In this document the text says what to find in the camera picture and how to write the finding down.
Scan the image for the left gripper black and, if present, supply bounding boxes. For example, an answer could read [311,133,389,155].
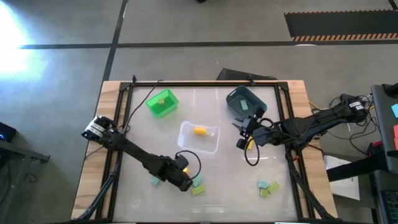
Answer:
[157,154,195,192]

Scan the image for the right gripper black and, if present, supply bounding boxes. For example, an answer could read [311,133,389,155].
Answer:
[231,106,267,150]

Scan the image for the long green block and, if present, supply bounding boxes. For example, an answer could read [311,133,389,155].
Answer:
[190,184,206,197]

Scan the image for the teal plastic bin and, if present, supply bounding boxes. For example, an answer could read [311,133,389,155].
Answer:
[226,85,268,121]

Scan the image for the clear plastic bin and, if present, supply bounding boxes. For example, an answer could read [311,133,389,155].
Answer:
[177,120,221,156]

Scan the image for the black box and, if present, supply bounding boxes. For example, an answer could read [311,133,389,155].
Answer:
[216,67,278,82]

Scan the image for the green plastic bin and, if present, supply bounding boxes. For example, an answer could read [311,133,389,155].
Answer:
[145,88,180,119]

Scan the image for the white paper sheet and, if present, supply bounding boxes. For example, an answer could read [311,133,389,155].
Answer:
[323,154,361,202]

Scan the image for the black stand leg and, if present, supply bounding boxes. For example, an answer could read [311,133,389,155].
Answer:
[326,151,389,182]

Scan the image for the black hazard-striped floor mat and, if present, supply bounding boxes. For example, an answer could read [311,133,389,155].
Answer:
[284,9,398,42]

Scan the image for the dark gray side cart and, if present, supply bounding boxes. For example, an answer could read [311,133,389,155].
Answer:
[371,83,398,175]

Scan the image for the black keyboard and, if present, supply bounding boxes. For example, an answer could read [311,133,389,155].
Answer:
[379,189,398,224]

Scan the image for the black device with blue light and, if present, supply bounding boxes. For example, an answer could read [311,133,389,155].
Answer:
[0,122,17,143]

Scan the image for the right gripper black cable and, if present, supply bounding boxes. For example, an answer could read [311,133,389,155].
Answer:
[243,117,275,167]

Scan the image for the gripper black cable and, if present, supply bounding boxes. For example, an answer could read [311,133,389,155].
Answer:
[175,150,202,180]
[243,117,275,167]

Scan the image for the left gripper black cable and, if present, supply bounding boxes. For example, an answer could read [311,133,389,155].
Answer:
[175,150,202,180]

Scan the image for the black metal table frame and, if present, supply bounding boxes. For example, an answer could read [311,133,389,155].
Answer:
[74,80,336,223]

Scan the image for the long black arm cable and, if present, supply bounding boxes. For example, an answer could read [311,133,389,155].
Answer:
[123,75,164,133]

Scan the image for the tangled black cables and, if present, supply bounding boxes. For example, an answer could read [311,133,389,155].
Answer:
[323,93,379,156]

